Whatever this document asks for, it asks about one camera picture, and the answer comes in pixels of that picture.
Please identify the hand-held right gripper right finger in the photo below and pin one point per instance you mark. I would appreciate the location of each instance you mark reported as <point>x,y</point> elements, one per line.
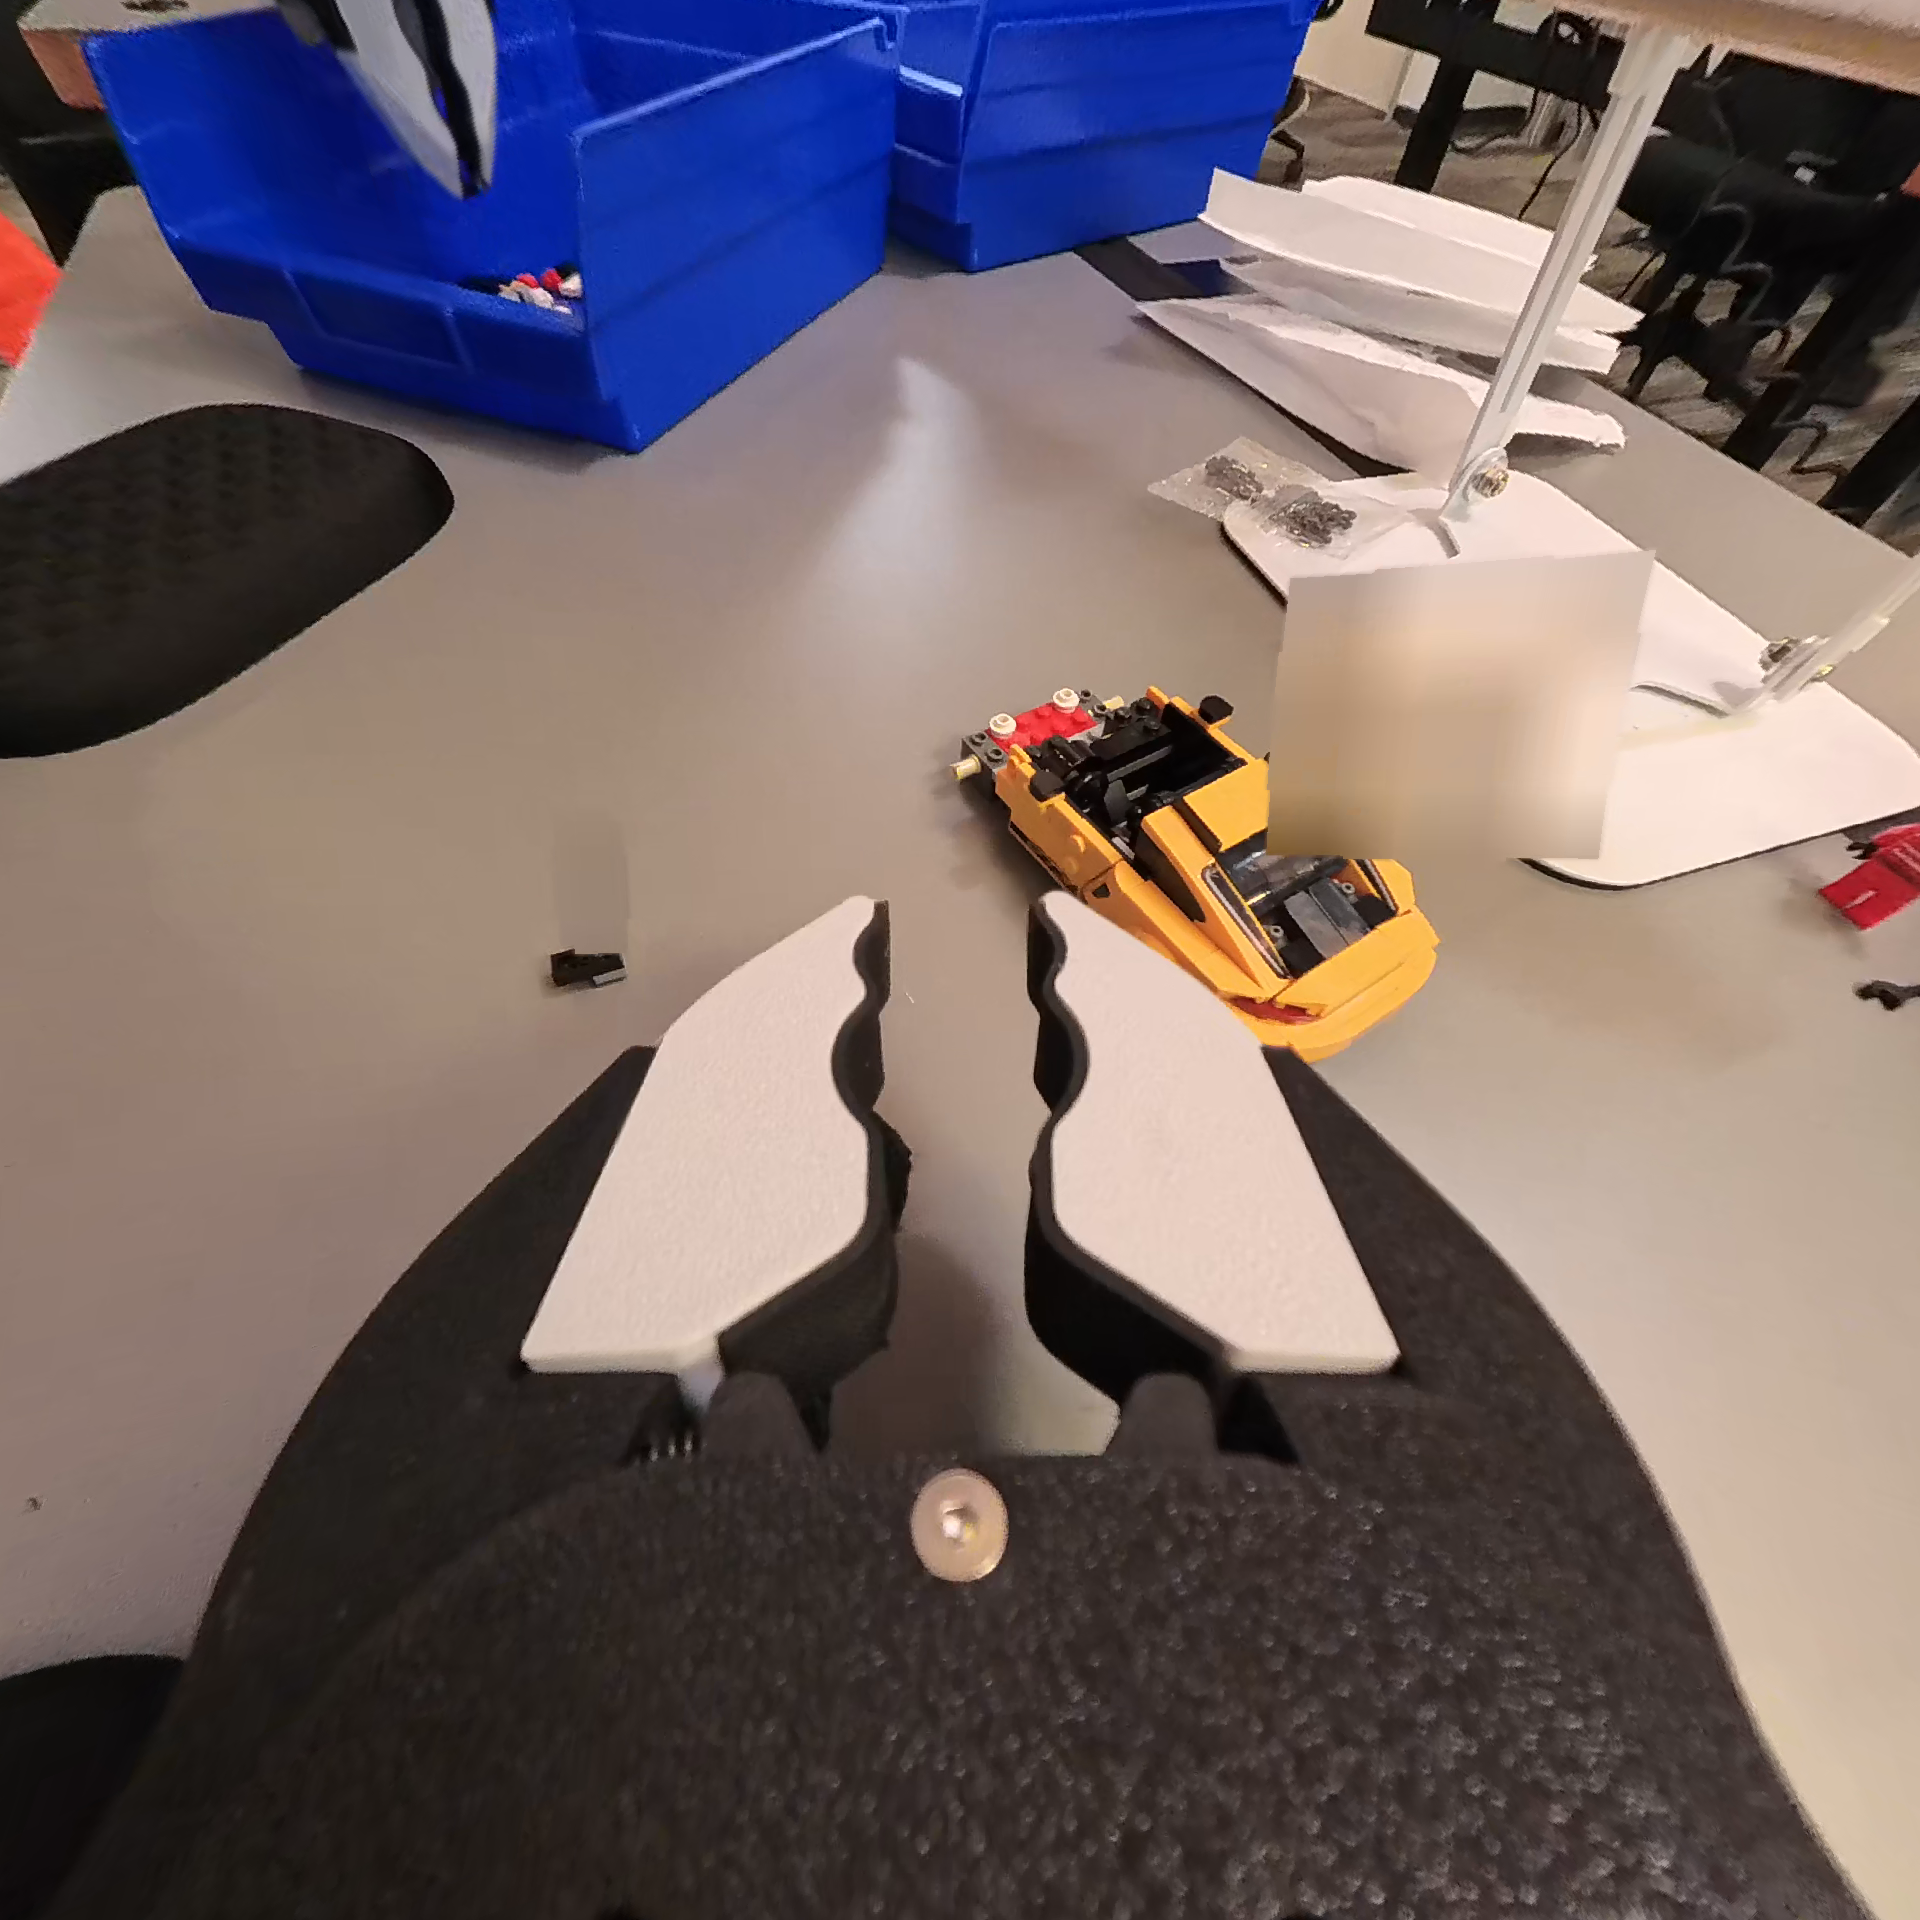
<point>1200,1184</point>

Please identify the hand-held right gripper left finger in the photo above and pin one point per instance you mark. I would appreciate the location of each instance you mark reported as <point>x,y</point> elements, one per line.
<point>721,1171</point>

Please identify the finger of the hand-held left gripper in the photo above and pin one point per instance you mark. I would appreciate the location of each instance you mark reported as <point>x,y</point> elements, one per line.
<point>398,75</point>
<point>481,75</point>

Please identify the pile of lego pieces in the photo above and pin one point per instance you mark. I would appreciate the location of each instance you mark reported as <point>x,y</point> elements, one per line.
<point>525,291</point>

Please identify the small black lego piece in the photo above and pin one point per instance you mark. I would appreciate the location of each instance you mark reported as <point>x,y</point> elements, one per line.
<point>580,967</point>

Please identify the blue bin with lego pieces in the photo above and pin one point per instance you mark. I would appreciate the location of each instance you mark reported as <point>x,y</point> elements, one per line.
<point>675,299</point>

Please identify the yellow lego car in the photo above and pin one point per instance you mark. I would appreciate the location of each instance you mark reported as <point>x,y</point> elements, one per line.
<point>1110,856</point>

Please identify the thin black lego part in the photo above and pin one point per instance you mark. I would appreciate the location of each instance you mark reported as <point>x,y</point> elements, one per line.
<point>1892,991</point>

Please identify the black dimpled pad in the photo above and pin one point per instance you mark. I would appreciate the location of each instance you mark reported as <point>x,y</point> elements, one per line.
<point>195,586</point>

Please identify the empty blue storage bin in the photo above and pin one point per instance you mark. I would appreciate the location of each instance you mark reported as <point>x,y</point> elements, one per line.
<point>1079,166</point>

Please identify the clear bag of black parts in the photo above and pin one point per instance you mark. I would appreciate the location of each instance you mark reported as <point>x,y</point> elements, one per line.
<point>1291,516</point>

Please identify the red plastic piece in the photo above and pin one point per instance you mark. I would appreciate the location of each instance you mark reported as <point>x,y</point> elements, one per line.
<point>1876,879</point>

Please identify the black office chair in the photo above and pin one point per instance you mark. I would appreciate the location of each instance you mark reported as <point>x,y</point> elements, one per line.
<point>1771,166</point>

